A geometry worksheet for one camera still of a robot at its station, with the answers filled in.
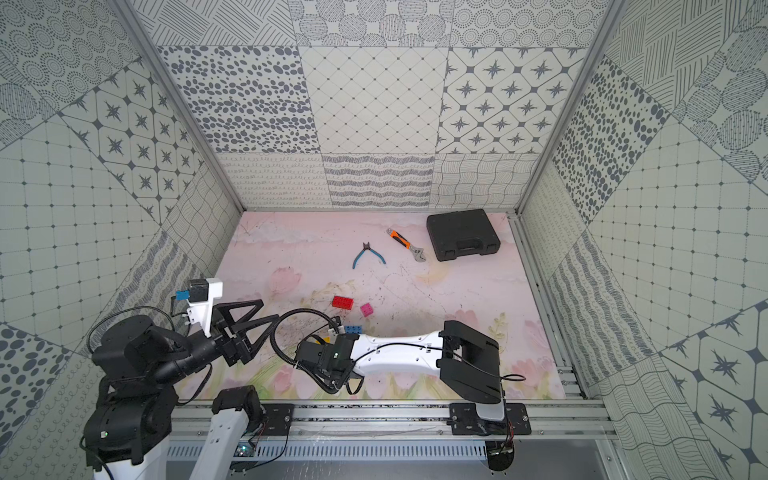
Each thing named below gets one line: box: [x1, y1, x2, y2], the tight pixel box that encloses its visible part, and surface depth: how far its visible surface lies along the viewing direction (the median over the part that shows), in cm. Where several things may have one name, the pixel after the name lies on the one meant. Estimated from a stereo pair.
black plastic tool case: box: [426, 209, 501, 261], surface depth 110 cm
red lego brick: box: [332, 296, 355, 310], surface depth 97 cm
